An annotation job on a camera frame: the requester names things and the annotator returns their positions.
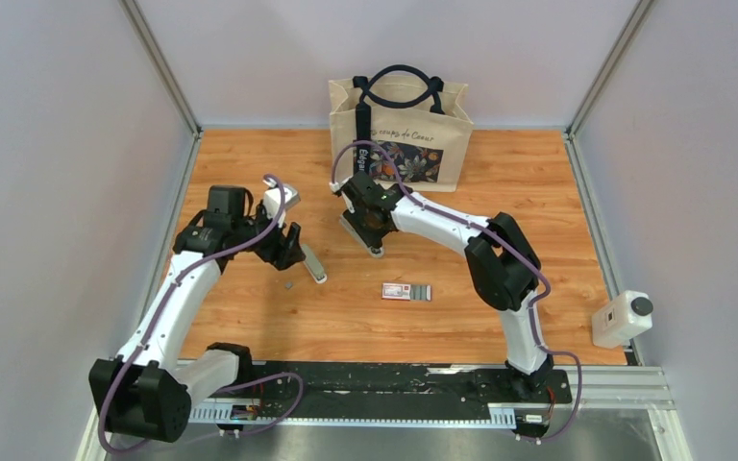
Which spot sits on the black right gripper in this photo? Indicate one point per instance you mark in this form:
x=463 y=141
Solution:
x=355 y=208

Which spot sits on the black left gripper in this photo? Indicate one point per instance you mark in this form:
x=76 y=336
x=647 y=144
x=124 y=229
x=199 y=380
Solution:
x=283 y=253

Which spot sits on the small grey-green stapler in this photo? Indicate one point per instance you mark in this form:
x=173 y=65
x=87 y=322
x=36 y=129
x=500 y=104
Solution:
x=314 y=265

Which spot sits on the grey and black stapler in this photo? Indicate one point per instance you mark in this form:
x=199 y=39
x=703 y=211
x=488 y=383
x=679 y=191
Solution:
x=372 y=251

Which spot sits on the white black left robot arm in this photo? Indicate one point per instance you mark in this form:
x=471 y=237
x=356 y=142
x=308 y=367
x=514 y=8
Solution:
x=142 y=391

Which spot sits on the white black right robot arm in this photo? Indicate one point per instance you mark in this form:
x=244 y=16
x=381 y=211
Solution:
x=504 y=268

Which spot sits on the beige floral tote bag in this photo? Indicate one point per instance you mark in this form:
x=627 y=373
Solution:
x=400 y=121

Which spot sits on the red white staple box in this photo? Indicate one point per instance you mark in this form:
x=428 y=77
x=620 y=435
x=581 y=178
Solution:
x=406 y=292

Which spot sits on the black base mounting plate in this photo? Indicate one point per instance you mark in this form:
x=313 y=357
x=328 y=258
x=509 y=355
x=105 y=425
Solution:
x=390 y=391

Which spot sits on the white box with black knob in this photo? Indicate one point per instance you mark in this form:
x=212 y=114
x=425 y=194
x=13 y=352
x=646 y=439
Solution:
x=623 y=318

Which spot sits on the aluminium frame rail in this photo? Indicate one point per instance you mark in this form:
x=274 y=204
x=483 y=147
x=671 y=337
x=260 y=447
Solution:
x=593 y=387

